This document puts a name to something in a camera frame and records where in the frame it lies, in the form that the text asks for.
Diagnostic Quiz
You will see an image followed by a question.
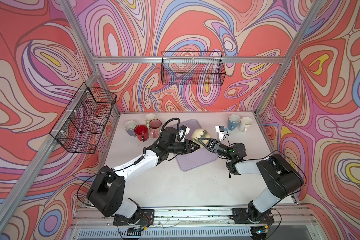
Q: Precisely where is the lavender mug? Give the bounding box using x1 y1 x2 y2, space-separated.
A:
124 120 137 137

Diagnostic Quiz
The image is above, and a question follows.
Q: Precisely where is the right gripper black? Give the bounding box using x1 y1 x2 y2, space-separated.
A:
197 138 234 161

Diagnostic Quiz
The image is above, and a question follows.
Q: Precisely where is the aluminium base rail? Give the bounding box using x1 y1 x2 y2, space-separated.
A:
64 205 325 240

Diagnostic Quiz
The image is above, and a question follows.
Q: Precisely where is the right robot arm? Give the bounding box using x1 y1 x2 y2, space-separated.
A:
198 138 304 224

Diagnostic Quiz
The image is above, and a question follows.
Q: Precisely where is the beige ceramic teapot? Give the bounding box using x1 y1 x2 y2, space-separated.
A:
191 129 211 149

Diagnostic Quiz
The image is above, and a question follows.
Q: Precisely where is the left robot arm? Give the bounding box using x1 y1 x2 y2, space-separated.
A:
87 118 201 222

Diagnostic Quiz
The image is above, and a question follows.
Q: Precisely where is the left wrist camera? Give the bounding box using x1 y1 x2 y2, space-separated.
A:
178 125 190 142

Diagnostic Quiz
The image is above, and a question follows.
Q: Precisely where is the black wire basket back wall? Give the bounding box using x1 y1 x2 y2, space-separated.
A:
161 50 226 86

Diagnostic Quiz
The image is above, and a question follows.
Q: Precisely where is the red mug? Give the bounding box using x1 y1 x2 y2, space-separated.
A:
135 125 150 142

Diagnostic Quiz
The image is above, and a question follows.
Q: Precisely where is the black wire basket wall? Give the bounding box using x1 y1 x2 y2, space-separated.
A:
50 83 117 154
161 50 226 86

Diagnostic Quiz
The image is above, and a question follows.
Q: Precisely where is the light green mug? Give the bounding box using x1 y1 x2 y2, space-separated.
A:
145 114 157 125

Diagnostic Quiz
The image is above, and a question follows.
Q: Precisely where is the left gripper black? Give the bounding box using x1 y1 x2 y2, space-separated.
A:
166 140 201 155

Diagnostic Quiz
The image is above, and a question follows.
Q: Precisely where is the black wire basket left wall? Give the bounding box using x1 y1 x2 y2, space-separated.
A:
50 83 117 154

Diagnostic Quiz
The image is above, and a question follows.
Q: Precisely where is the blue floral mug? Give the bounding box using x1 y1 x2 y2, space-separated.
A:
227 114 241 131

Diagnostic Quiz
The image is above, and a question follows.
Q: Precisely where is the white mug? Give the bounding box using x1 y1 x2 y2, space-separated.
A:
238 117 254 133

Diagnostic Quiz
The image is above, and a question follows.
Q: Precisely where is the lavender tray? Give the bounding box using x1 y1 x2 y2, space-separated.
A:
176 119 218 171

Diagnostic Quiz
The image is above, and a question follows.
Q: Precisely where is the pink patterned mug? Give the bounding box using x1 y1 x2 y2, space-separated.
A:
149 119 162 139

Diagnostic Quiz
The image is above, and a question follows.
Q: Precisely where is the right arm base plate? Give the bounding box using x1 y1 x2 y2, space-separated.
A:
229 208 275 225

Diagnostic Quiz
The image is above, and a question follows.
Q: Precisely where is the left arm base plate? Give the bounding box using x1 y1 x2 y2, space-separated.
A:
113 209 155 227

